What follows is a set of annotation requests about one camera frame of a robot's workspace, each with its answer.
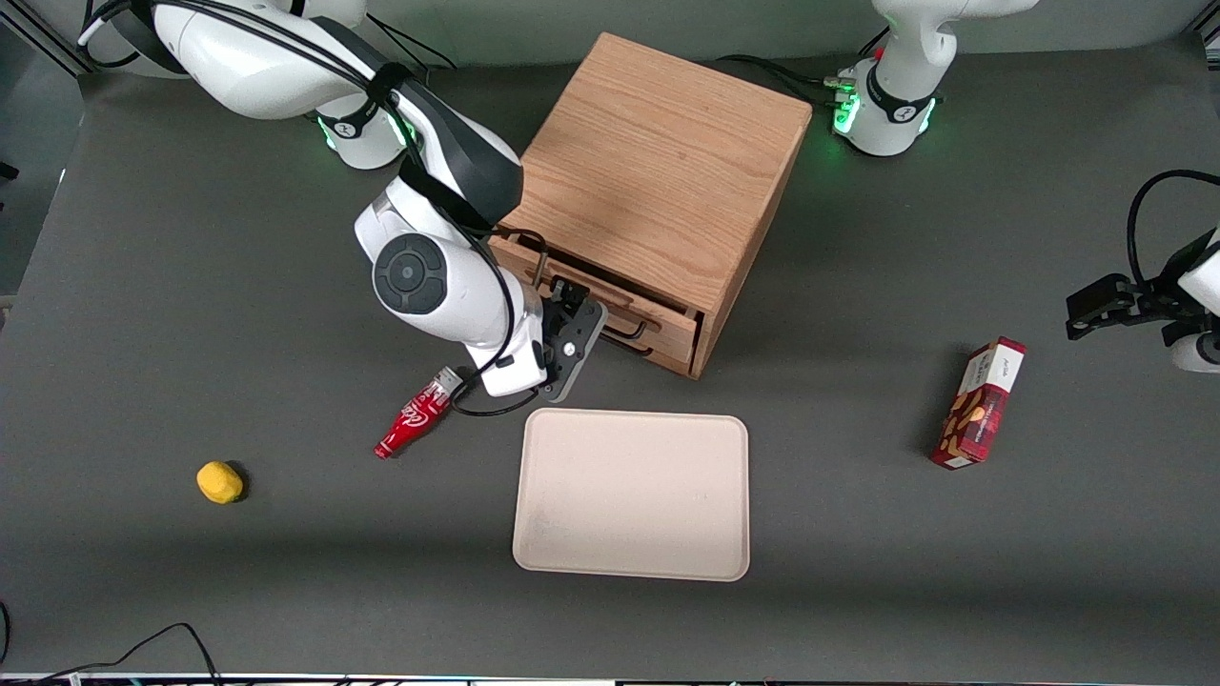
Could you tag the red Coca-Cola bottle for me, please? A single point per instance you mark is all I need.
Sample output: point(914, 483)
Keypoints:
point(415, 417)

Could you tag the beige plastic tray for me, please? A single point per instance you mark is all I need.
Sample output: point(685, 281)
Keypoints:
point(631, 494)

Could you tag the red snack box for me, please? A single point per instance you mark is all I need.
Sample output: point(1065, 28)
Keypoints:
point(982, 405)

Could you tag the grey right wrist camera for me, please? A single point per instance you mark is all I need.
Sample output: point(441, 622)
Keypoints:
point(581, 354)

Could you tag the wooden drawer cabinet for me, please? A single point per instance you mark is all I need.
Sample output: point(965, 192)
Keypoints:
point(658, 162)

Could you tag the grey metal frame bar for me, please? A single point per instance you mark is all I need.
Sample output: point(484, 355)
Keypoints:
point(38, 33)

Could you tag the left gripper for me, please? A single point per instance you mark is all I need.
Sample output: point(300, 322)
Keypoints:
point(1159, 293)

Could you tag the wooden drawer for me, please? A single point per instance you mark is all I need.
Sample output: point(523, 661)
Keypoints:
point(672, 351)
point(667, 317)

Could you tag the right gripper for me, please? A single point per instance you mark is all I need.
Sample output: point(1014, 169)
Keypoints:
point(559, 303)

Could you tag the yellow lemon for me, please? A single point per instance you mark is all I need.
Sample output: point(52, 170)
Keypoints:
point(220, 482)

